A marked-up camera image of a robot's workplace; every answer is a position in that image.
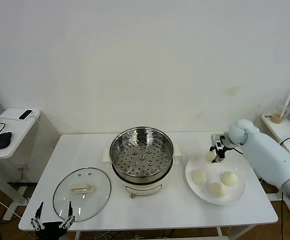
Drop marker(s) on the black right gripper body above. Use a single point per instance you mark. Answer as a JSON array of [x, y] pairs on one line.
[[227, 143]]

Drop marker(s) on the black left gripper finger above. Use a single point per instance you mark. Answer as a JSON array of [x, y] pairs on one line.
[[70, 211], [38, 213]]

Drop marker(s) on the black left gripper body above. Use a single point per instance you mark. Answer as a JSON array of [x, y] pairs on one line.
[[50, 231]]

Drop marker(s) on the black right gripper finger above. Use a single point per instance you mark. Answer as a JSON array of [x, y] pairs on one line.
[[212, 148], [220, 156]]

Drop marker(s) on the white steamed baozi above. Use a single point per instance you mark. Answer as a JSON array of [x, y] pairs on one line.
[[208, 157], [230, 178], [218, 190], [199, 177]]

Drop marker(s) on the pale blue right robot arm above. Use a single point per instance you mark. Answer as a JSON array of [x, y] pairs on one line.
[[265, 155]]

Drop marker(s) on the perforated steel steamer basket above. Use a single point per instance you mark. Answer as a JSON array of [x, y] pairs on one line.
[[139, 160]]

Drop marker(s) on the white round plate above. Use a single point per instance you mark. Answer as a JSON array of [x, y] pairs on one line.
[[235, 196]]

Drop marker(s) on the clear plastic drink cup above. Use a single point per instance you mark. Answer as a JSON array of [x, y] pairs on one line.
[[280, 112]]

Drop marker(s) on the white drinking straw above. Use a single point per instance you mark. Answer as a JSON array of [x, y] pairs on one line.
[[288, 100]]

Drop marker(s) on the cream electric cooker pot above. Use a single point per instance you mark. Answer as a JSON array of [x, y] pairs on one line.
[[142, 187]]

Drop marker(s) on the white side desk with mouse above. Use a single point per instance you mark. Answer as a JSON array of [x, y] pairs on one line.
[[17, 135]]

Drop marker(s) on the black computer mouse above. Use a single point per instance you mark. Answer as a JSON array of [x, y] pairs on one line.
[[2, 140]]

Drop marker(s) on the small black flat device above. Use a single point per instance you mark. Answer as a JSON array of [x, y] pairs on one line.
[[25, 114]]

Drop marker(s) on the flat white box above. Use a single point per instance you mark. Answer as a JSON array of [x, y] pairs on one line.
[[9, 114]]

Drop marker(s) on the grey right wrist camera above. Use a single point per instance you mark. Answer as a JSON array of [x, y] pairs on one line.
[[216, 139]]

